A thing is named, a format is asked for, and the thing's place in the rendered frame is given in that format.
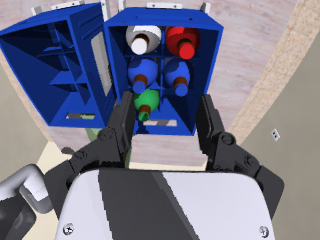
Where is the red bottle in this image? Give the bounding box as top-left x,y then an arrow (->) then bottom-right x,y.
165,26 -> 201,59

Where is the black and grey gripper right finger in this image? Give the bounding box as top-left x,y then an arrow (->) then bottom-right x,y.
195,94 -> 284,221

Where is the blue plastic crate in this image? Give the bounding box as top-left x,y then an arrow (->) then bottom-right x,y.
0,2 -> 117,129
103,7 -> 224,136

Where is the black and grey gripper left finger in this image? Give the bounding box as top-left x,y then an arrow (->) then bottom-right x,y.
43,91 -> 136,221

